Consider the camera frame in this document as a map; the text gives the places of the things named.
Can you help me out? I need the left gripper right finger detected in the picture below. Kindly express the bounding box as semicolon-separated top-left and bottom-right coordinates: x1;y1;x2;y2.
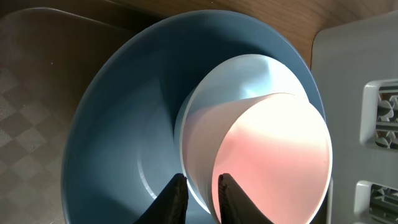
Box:
218;173;273;224

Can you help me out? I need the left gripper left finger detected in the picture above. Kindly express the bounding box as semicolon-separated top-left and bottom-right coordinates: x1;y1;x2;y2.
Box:
134;173;188;224

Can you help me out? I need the pink plastic cup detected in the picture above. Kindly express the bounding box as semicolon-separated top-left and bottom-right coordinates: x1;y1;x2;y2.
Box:
180;93;332;223

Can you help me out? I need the grey dishwasher rack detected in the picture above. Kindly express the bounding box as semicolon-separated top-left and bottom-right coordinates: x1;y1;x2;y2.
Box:
312;11;397;223

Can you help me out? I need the dark blue plate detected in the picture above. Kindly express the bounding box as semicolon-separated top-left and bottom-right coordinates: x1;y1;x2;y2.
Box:
61;10;324;223

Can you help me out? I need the light blue small bowl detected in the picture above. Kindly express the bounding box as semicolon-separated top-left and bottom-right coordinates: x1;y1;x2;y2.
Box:
174;54;308;216

